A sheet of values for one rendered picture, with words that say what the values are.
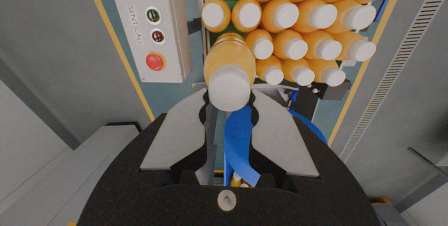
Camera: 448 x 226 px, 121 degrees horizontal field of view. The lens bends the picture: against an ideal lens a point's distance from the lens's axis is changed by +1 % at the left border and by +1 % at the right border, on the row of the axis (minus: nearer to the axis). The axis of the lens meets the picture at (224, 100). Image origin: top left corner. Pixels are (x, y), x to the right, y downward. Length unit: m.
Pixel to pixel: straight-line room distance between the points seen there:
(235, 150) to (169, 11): 0.32
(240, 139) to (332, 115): 1.87
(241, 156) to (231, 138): 0.06
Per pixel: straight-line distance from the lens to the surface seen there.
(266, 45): 0.31
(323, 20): 0.34
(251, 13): 0.30
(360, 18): 0.38
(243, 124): 0.42
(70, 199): 1.82
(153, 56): 0.32
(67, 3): 2.03
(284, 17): 0.31
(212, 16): 0.30
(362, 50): 0.40
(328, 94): 0.53
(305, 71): 0.35
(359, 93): 2.16
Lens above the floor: 1.38
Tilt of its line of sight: 58 degrees down
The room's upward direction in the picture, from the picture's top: 175 degrees counter-clockwise
